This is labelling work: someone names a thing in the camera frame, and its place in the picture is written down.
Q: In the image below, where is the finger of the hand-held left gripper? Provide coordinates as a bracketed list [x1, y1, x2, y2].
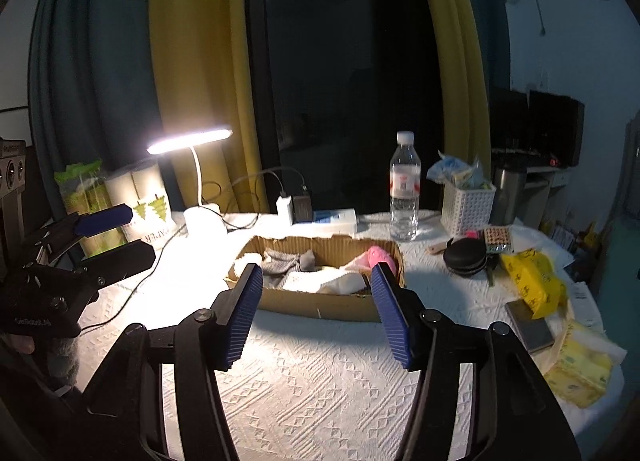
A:
[27, 239, 157, 303]
[20, 204, 134, 269]

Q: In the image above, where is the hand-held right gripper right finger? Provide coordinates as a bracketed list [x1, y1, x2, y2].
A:
[370, 262, 581, 461]

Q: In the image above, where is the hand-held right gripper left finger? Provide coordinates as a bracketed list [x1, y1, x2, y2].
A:
[82, 263, 264, 461]

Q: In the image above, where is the pink and white sock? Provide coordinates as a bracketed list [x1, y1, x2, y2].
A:
[347, 246, 399, 278]

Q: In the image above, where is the brown cardboard box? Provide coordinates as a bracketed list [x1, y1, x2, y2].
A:
[227, 234, 407, 323]

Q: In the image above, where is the grey sock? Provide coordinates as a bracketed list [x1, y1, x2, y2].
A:
[260, 248, 317, 290]

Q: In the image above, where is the white towel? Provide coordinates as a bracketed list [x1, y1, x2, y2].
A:
[282, 266, 374, 296]

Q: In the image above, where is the person's left forearm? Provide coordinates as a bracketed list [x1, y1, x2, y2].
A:
[30, 336, 82, 388]

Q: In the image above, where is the green wrapped cup pack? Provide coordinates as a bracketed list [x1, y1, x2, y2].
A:
[54, 158, 129, 258]

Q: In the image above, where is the pack of paper cups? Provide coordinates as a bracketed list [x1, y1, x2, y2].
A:
[105, 161, 176, 245]

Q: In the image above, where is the white desk lamp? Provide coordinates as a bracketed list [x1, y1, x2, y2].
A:
[146, 128, 234, 247]

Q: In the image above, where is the black round zip case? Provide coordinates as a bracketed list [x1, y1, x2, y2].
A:
[444, 237, 489, 276]

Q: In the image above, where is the white textured tablecloth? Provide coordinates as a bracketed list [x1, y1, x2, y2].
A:
[75, 208, 626, 461]

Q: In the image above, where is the white and blue box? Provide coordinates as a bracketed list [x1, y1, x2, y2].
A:
[310, 208, 359, 236]

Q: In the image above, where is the black power adapter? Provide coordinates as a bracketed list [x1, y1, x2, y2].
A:
[291, 194, 314, 225]

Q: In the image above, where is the clear plastic water bottle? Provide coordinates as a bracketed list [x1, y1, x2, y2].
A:
[389, 131, 421, 242]

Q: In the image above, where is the patterned sticker card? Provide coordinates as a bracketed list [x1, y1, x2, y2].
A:
[482, 226, 514, 253]

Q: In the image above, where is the white plastic basket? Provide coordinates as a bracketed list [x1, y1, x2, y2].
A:
[441, 181, 497, 237]

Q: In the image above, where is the dark smartphone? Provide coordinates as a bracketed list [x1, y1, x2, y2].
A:
[504, 298, 556, 355]

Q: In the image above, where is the yellow wipes pack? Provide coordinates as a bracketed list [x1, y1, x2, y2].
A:
[501, 248, 569, 320]

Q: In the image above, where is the teal curtain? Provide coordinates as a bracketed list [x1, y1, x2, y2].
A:
[27, 0, 177, 223]
[486, 0, 512, 93]

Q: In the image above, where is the bundle of snack packets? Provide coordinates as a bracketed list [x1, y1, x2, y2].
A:
[426, 151, 494, 190]

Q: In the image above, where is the steel thermos mug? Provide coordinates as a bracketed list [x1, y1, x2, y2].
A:
[490, 164, 529, 227]

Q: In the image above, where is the white paper sheet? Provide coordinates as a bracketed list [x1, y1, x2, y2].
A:
[565, 281, 597, 313]

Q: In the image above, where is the yellow facial tissue pack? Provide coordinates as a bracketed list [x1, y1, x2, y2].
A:
[542, 318, 629, 410]

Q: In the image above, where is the white computer desk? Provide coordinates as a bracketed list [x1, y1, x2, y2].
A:
[520, 164, 574, 230]

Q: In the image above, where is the yellow curtain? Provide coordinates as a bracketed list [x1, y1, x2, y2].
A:
[150, 0, 264, 215]
[412, 0, 494, 178]

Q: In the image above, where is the teal bed mattress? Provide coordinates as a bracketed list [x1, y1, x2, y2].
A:
[594, 216, 637, 368]

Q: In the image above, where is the black computer monitor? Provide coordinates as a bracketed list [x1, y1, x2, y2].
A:
[490, 86, 531, 153]
[527, 90, 586, 167]

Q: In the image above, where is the dark window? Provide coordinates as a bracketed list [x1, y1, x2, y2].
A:
[242, 0, 449, 215]

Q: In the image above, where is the grey padded headboard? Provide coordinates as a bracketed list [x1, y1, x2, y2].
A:
[622, 116, 640, 223]

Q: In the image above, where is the black lamp cable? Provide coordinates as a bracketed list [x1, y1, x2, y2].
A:
[80, 226, 189, 330]

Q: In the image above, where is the black charger cable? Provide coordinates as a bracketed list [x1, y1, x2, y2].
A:
[219, 167, 309, 233]

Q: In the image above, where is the air conditioner power cable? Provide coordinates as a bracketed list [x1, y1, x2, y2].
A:
[532, 0, 549, 37]

